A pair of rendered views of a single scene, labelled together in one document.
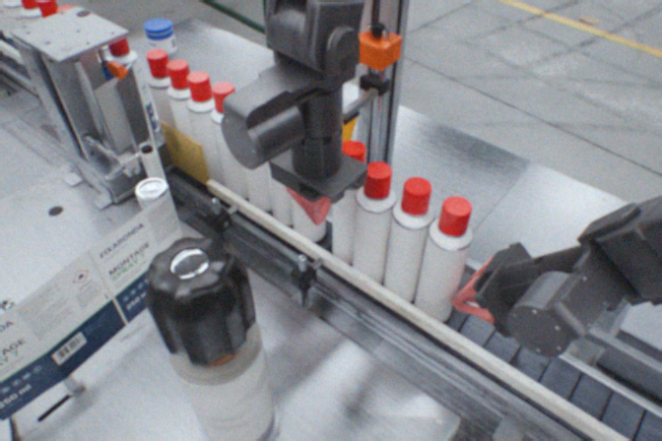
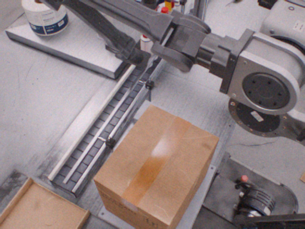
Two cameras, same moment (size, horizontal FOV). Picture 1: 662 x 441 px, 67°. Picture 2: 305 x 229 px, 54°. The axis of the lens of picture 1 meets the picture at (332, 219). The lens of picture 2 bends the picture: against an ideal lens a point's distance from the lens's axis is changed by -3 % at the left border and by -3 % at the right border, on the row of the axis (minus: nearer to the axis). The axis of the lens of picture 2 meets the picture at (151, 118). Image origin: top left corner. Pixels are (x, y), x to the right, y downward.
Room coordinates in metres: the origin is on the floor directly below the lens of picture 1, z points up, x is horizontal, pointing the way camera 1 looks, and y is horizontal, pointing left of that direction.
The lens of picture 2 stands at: (0.22, -1.10, 1.89)
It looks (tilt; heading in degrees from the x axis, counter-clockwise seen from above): 56 degrees down; 78
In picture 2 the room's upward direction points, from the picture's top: straight up
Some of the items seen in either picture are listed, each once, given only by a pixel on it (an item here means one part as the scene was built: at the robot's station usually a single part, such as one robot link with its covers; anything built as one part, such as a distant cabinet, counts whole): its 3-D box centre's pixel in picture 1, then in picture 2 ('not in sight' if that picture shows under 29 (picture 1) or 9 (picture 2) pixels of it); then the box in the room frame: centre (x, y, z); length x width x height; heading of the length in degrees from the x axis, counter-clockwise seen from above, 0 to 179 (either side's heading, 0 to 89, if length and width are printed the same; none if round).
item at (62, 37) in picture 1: (69, 32); not in sight; (0.70, 0.38, 1.14); 0.14 x 0.11 x 0.01; 51
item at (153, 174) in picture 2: not in sight; (158, 176); (0.32, -0.73, 0.99); 0.30 x 0.24 x 0.27; 46
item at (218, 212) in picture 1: (229, 220); not in sight; (0.56, 0.17, 0.89); 0.06 x 0.03 x 0.12; 141
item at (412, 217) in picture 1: (408, 243); not in sight; (0.43, -0.10, 0.98); 0.05 x 0.05 x 0.20
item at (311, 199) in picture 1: (310, 191); not in sight; (0.46, 0.03, 1.05); 0.07 x 0.07 x 0.09; 50
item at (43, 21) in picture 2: not in sight; (46, 11); (-0.03, 0.27, 0.95); 0.20 x 0.20 x 0.14
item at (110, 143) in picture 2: not in sight; (106, 146); (0.17, -0.54, 0.91); 0.07 x 0.03 x 0.16; 141
